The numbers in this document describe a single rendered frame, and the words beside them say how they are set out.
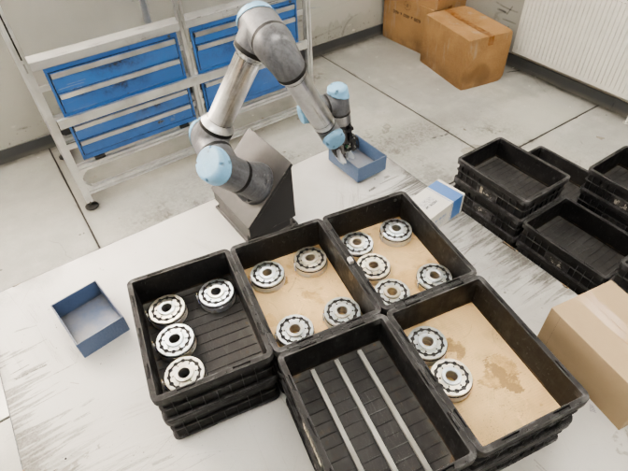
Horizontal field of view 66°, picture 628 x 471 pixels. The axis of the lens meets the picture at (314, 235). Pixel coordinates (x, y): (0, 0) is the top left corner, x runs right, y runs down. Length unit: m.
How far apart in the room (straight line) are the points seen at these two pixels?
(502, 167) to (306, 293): 1.41
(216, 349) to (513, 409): 0.76
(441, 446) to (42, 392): 1.10
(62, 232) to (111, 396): 1.84
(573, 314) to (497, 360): 0.26
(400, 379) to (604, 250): 1.39
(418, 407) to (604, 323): 0.56
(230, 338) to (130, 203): 2.00
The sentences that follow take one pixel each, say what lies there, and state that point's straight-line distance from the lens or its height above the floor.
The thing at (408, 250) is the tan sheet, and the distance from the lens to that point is 1.56.
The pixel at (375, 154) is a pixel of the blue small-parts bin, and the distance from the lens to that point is 2.07.
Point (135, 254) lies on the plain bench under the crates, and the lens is 1.87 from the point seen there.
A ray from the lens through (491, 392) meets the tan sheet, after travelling 1.32.
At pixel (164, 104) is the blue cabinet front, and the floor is 0.49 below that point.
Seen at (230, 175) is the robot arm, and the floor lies 1.03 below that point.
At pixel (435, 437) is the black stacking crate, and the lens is 1.25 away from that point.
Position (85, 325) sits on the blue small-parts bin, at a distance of 1.72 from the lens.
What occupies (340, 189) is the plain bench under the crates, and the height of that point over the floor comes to 0.70.
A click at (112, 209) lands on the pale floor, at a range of 3.26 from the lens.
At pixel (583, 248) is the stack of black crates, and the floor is 0.38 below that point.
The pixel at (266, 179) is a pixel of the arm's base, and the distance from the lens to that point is 1.67.
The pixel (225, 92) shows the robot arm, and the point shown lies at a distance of 1.58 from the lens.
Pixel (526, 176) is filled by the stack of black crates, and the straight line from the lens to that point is 2.54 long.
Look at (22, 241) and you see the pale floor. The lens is 3.31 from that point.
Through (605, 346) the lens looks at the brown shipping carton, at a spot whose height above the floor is 0.86.
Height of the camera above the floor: 1.96
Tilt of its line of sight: 45 degrees down
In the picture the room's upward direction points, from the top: 3 degrees counter-clockwise
